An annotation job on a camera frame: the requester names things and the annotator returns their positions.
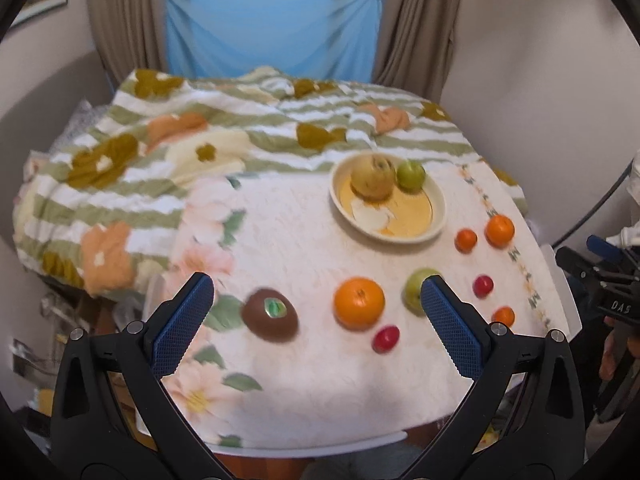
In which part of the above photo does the person's right hand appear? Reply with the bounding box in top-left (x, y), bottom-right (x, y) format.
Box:
top-left (599, 332), bottom-right (623, 382)

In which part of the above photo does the large orange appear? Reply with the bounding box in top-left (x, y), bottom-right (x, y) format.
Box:
top-left (333, 277), bottom-right (386, 331)

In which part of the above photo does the medium orange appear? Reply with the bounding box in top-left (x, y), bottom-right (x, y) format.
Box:
top-left (485, 214), bottom-right (516, 248)

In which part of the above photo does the green striped floral blanket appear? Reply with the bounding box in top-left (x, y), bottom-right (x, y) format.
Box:
top-left (12, 66), bottom-right (528, 296)

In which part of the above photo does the beige curtain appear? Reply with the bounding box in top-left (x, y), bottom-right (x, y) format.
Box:
top-left (372, 0), bottom-right (463, 103)
top-left (84, 0), bottom-right (168, 86)

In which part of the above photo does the dark cable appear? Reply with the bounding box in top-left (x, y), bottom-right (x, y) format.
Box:
top-left (550, 160), bottom-right (638, 247)

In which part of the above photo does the large green apple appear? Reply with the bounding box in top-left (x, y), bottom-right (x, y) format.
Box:
top-left (404, 268), bottom-right (443, 317)

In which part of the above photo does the yellow-brown pear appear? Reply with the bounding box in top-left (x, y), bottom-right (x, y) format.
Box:
top-left (350, 155), bottom-right (397, 201)

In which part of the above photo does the light blue cloth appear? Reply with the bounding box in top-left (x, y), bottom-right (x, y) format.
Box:
top-left (165, 0), bottom-right (383, 83)

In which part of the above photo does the white table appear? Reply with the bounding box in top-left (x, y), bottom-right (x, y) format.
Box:
top-left (135, 245), bottom-right (583, 458)

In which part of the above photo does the cream bowl with yellow inside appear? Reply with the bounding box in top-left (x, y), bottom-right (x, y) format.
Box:
top-left (328, 151), bottom-right (447, 245)

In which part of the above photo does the white floral cloth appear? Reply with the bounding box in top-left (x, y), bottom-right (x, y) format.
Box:
top-left (135, 160), bottom-right (556, 448)

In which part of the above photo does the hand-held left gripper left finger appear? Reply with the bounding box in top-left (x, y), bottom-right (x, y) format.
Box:
top-left (50, 271), bottom-right (232, 480)

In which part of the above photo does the grey upholstered headboard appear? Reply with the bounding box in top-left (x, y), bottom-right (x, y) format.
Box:
top-left (0, 52), bottom-right (108, 171)

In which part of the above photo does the brown kiwi with green sticker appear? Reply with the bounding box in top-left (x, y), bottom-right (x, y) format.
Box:
top-left (241, 287), bottom-right (300, 344)

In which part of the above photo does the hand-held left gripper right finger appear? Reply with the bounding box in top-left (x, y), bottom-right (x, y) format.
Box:
top-left (400, 274), bottom-right (587, 480)

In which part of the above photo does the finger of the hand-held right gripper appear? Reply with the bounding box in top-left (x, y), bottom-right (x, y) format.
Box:
top-left (586, 234), bottom-right (625, 262)
top-left (555, 245), bottom-right (602, 282)

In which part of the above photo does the grey patterned pillow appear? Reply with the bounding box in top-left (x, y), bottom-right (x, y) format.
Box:
top-left (52, 100), bottom-right (108, 148)

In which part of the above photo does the small green apple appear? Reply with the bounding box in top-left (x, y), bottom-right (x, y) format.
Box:
top-left (396, 160), bottom-right (427, 192)

